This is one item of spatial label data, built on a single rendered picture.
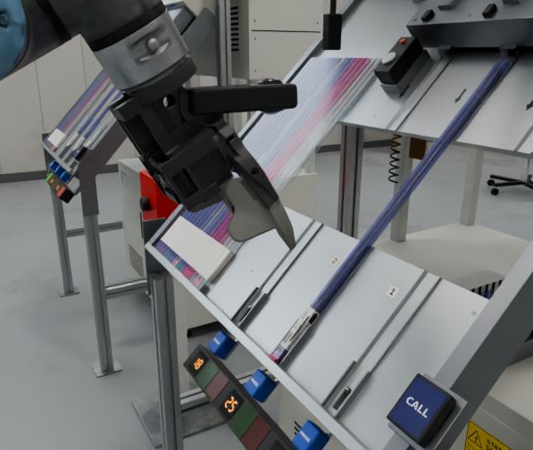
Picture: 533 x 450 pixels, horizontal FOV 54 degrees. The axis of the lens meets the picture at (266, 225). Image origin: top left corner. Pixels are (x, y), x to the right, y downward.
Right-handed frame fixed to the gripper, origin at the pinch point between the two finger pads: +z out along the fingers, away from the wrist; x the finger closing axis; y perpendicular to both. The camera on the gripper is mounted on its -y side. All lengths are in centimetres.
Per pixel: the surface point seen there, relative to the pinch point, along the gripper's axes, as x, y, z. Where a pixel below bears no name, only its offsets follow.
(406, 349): 13.8, -2.4, 14.4
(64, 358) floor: -137, 52, 75
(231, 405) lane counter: -3.1, 15.1, 20.0
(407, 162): -45, -55, 39
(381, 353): 11.5, -0.6, 14.9
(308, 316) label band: 0.3, 1.2, 14.1
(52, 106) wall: -458, -25, 43
